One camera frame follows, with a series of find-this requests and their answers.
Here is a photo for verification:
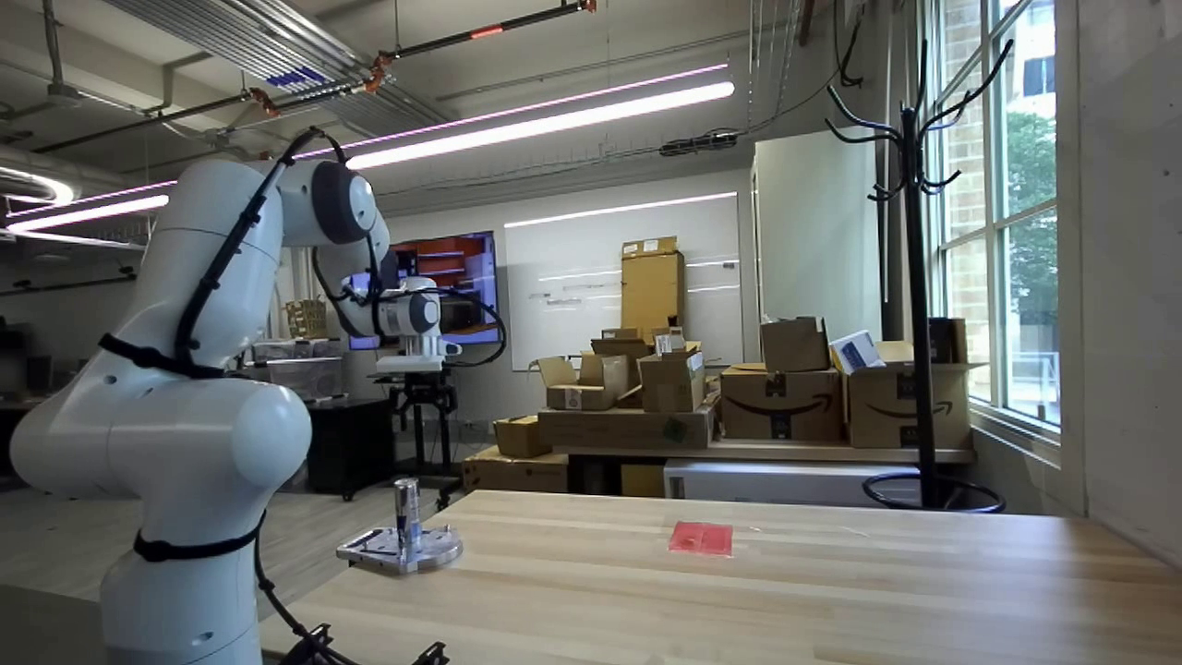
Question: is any long flat cardboard box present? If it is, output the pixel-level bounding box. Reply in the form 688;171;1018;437
535;407;718;453

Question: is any black rolling display stand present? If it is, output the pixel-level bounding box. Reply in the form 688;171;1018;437
386;365;466;508

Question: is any blue white box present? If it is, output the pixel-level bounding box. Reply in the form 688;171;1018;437
831;328;890;375

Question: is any tall white cabinet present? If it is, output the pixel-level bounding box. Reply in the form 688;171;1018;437
750;124;885;360

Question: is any long ceiling light strip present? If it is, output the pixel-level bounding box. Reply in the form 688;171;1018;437
2;78;739;241

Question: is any upright square cardboard box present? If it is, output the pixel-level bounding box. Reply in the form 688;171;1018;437
636;347;710;422

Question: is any medium plain cardboard box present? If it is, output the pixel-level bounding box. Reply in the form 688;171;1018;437
756;312;835;375

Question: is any long white box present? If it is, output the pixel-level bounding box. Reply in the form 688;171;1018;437
660;459;931;508

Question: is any black base cable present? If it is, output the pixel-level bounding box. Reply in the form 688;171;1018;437
249;527;455;665

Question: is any white whiteboard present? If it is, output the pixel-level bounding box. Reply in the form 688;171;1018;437
502;187;745;371

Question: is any wide cardboard box with smile print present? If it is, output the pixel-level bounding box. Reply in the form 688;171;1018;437
841;358;975;449

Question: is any open flap cardboard box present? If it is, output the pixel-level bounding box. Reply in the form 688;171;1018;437
535;351;639;392

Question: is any black framed wooden table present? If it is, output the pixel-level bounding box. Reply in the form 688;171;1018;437
566;439;979;497

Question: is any red flat block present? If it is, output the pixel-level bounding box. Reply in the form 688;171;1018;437
670;517;739;559

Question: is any black coat rack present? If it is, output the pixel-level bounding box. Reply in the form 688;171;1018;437
820;33;1018;517

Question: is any black low cabinet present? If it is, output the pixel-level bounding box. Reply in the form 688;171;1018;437
304;394;400;497

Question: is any small open cardboard box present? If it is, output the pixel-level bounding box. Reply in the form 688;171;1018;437
492;415;556;463

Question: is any large paned window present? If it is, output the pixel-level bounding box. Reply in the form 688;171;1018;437
920;0;1064;437

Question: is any silver metal plate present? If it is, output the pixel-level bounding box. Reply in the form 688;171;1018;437
334;520;470;578

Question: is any small labelled cardboard box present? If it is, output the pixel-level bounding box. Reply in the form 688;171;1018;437
542;379;622;415

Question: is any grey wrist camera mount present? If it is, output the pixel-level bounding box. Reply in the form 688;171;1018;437
368;351;450;379

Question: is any large wall display screen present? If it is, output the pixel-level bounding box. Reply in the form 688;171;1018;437
366;227;505;351

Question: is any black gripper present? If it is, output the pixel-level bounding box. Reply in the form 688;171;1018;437
386;369;463;437

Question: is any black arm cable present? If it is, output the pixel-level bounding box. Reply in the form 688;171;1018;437
167;124;515;371

